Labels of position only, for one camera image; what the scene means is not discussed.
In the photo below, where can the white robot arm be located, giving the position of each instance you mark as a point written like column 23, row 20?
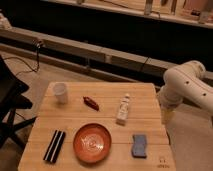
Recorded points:
column 184, row 81

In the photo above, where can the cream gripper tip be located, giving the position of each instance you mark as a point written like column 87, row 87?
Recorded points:
column 167, row 115

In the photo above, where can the blue sponge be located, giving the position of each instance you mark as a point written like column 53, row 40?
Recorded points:
column 139, row 146

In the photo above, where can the white squeeze bottle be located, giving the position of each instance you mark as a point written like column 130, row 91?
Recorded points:
column 123, row 110

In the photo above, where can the black office chair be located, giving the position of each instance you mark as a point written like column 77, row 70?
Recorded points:
column 11, row 99

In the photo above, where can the black white striped block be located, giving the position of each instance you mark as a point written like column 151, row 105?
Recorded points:
column 54, row 146

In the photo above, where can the dark red pepper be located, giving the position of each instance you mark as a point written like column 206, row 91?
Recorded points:
column 91, row 103

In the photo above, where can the white paper cup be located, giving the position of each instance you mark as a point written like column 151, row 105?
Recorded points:
column 60, row 92

